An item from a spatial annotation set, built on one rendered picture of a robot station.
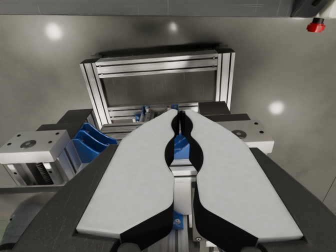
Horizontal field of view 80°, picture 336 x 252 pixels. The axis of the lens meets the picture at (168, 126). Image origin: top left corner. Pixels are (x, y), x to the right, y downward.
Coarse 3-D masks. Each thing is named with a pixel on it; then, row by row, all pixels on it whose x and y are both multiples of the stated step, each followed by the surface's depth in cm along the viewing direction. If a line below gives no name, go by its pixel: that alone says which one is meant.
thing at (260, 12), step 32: (0, 0) 34; (32, 0) 34; (64, 0) 33; (96, 0) 33; (128, 0) 33; (160, 0) 33; (192, 0) 33; (224, 0) 33; (256, 0) 33; (288, 0) 33
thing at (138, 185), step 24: (168, 120) 10; (120, 144) 9; (144, 144) 9; (168, 144) 9; (120, 168) 8; (144, 168) 8; (168, 168) 8; (96, 192) 7; (120, 192) 7; (144, 192) 7; (168, 192) 7; (96, 216) 6; (120, 216) 6; (144, 216) 6; (168, 216) 6; (120, 240) 6; (144, 240) 6
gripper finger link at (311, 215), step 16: (272, 160) 8; (272, 176) 7; (288, 176) 7; (288, 192) 7; (304, 192) 7; (288, 208) 6; (304, 208) 6; (320, 208) 6; (304, 224) 6; (320, 224) 6; (304, 240) 5; (320, 240) 5
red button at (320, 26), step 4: (312, 20) 47; (316, 20) 46; (320, 20) 46; (308, 24) 48; (312, 24) 47; (316, 24) 47; (320, 24) 46; (308, 28) 48; (312, 28) 47; (316, 28) 47; (320, 28) 46
